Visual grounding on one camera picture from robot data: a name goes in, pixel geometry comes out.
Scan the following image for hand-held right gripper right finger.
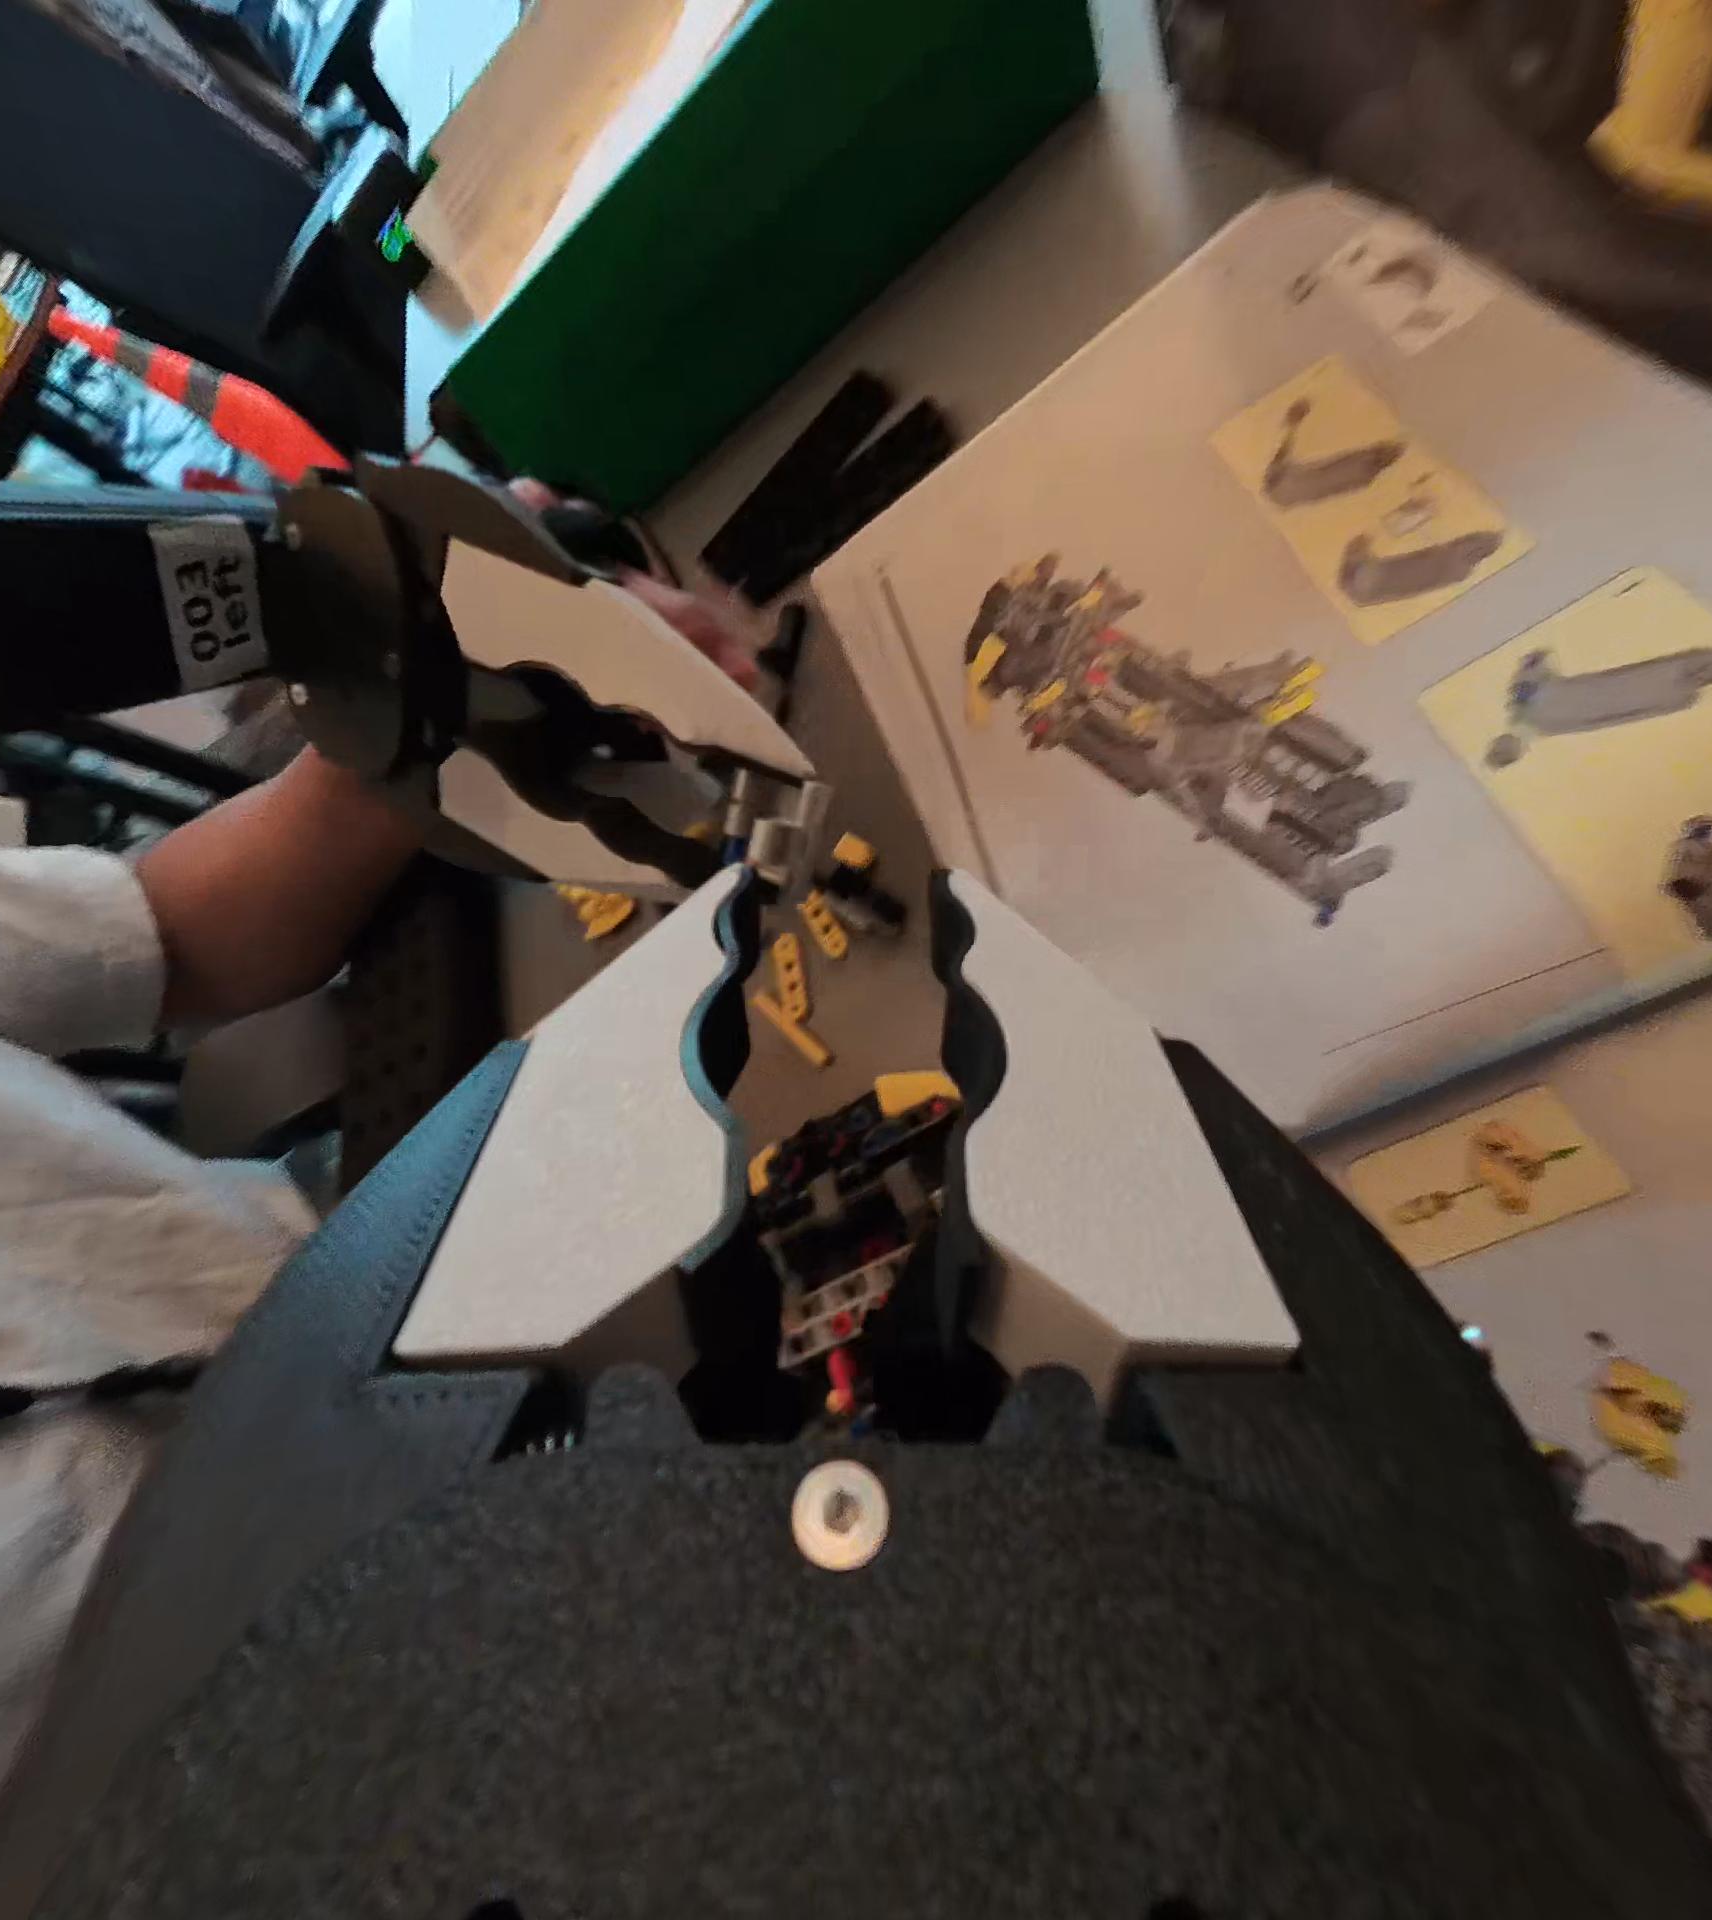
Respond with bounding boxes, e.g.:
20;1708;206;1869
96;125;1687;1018
877;866;1299;1446

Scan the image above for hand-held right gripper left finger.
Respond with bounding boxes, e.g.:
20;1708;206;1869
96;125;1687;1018
390;866;828;1446

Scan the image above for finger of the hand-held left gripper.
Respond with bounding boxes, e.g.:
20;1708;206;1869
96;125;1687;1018
419;743;746;894
438;536;816;787

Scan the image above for lego car chassis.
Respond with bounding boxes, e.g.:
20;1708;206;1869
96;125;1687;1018
747;1069;966;1421

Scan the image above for grey lego seat piece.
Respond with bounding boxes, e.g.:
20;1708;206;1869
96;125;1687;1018
717;773;835;889

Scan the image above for person's left forearm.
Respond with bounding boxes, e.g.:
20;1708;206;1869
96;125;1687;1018
136;751;423;1031

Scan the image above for black lego beams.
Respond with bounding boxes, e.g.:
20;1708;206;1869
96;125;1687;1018
701;373;955;603

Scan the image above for pile of yellow lego beams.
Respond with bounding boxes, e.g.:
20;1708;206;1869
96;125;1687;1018
556;833;904;1069

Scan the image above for lego set box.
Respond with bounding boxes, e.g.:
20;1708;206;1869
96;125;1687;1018
1161;0;1712;438

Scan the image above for person's left hand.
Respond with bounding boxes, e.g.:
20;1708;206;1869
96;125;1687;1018
628;575;764;688

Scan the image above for orange traffic cone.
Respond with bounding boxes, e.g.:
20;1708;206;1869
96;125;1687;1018
46;306;347;482

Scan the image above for open instruction booklet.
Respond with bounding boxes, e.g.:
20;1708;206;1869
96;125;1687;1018
809;181;1712;1879

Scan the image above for black device with green light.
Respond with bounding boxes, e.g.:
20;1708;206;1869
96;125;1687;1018
270;127;438;302

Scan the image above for green plastic bin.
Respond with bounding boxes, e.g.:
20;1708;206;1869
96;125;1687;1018
436;0;1097;512

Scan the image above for white paper sheets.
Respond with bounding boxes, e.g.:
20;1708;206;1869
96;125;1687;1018
406;0;753;325

